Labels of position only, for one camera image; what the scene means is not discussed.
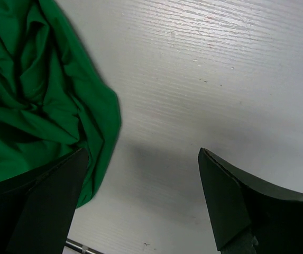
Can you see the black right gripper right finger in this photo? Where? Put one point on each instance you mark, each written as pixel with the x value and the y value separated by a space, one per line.
pixel 247 213

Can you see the green t shirt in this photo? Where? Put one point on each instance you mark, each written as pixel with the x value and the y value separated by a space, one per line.
pixel 52 100

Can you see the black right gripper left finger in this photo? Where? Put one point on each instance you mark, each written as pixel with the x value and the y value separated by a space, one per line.
pixel 37 207

